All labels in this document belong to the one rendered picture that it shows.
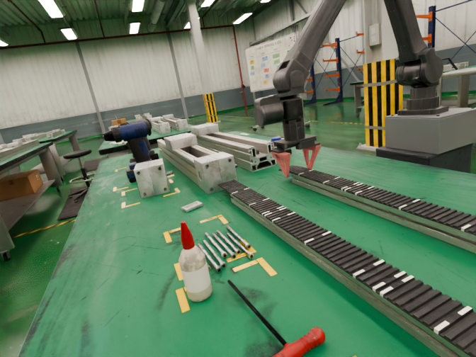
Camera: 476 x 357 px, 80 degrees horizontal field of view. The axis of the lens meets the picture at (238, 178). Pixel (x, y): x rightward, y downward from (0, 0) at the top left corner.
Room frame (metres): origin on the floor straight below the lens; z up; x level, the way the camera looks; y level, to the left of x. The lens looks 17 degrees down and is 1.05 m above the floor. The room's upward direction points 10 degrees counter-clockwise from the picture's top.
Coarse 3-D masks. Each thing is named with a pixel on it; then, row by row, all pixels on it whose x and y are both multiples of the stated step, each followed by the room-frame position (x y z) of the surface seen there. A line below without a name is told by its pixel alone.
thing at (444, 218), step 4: (448, 212) 0.40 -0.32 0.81; (452, 212) 0.40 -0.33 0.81; (456, 212) 0.40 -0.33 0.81; (460, 212) 0.40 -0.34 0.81; (440, 216) 0.40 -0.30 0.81; (444, 216) 0.40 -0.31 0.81; (448, 216) 0.40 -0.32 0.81; (452, 216) 0.39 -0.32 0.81; (456, 216) 0.39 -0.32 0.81; (432, 220) 0.40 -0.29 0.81; (436, 220) 0.39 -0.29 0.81; (440, 220) 0.39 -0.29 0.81; (444, 220) 0.38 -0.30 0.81; (448, 220) 0.39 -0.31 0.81
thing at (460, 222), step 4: (460, 216) 0.39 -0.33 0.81; (464, 216) 0.39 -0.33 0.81; (468, 216) 0.39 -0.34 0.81; (472, 216) 0.38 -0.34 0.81; (452, 220) 0.38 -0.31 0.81; (456, 220) 0.38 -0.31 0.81; (460, 220) 0.38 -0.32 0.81; (464, 220) 0.37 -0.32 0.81; (468, 220) 0.37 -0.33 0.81; (472, 220) 0.37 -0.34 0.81; (444, 224) 0.38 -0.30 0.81; (448, 224) 0.37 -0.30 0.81; (452, 224) 0.37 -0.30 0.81; (456, 224) 0.37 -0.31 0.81; (460, 224) 0.37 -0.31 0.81; (464, 224) 0.37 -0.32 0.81; (456, 228) 0.36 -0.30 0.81
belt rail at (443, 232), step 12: (300, 180) 0.74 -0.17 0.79; (324, 192) 0.64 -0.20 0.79; (336, 192) 0.60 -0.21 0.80; (348, 204) 0.57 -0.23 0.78; (360, 204) 0.54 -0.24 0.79; (372, 204) 0.51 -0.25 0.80; (384, 216) 0.48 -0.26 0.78; (396, 216) 0.47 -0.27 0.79; (408, 216) 0.44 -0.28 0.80; (420, 228) 0.42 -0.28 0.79; (432, 228) 0.40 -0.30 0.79; (444, 228) 0.38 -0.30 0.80; (444, 240) 0.38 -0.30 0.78; (456, 240) 0.36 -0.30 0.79; (468, 240) 0.36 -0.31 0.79
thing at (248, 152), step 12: (216, 132) 1.48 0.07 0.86; (204, 144) 1.44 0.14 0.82; (216, 144) 1.26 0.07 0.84; (228, 144) 1.11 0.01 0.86; (240, 144) 1.03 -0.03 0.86; (252, 144) 1.08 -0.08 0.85; (264, 144) 0.99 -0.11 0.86; (240, 156) 1.02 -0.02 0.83; (252, 156) 0.95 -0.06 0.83; (264, 156) 0.97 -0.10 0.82; (252, 168) 0.98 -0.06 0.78; (264, 168) 0.96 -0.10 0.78
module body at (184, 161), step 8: (160, 144) 1.60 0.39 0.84; (160, 152) 1.61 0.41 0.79; (168, 152) 1.33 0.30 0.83; (176, 152) 1.12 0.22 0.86; (184, 152) 1.07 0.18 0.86; (192, 152) 1.20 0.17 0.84; (200, 152) 1.07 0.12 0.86; (208, 152) 0.99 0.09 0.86; (216, 152) 0.96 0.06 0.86; (168, 160) 1.39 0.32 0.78; (176, 160) 1.16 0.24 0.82; (184, 160) 1.06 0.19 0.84; (192, 160) 0.91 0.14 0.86; (184, 168) 1.04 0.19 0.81; (192, 168) 0.92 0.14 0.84; (192, 176) 0.95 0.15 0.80
